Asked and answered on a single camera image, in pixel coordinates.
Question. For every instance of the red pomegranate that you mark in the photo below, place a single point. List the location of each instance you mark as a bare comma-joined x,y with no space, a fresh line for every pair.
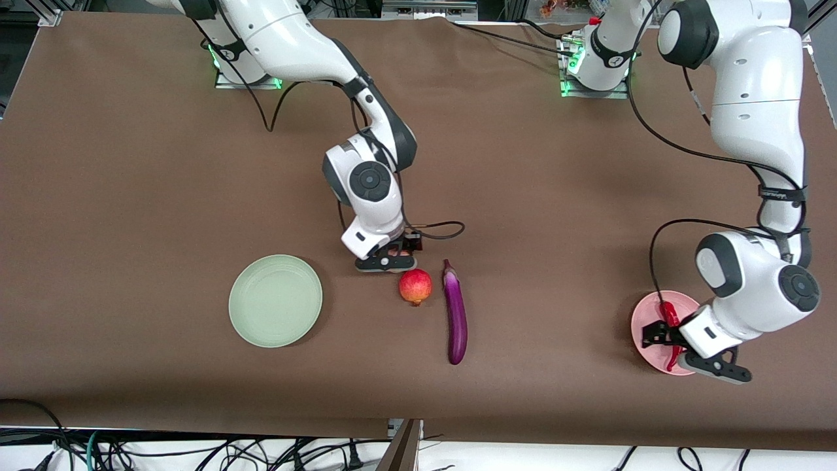
416,286

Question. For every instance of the aluminium frame rail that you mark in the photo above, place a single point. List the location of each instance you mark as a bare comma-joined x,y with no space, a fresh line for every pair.
428,8

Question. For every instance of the brown table cover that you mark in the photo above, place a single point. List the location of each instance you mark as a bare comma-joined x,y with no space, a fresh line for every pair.
523,163

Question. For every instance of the aluminium corner profile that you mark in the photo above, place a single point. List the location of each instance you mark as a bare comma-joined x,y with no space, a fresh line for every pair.
822,16
51,16

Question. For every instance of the pink round plate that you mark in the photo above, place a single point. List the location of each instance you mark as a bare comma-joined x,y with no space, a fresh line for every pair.
646,313

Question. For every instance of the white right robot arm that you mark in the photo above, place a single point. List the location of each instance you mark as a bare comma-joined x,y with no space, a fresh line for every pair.
281,33

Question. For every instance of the purple eggplant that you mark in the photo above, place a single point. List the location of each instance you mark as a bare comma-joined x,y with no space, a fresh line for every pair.
456,320

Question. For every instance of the yellow pink peach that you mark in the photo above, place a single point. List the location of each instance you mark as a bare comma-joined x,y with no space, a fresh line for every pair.
402,251

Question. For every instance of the light green round plate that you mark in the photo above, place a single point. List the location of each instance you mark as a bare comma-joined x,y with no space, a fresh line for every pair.
274,301

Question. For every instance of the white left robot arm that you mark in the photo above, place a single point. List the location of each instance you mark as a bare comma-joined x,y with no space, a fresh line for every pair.
752,98

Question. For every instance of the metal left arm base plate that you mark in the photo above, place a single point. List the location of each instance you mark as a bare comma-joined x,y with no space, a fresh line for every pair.
595,95

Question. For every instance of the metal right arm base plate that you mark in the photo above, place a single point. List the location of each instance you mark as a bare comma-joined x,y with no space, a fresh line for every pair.
248,85

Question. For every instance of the red chili pepper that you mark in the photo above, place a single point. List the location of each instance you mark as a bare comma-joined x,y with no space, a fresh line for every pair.
670,311

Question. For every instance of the orange background toy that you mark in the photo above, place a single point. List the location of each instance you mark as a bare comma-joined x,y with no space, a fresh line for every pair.
552,8

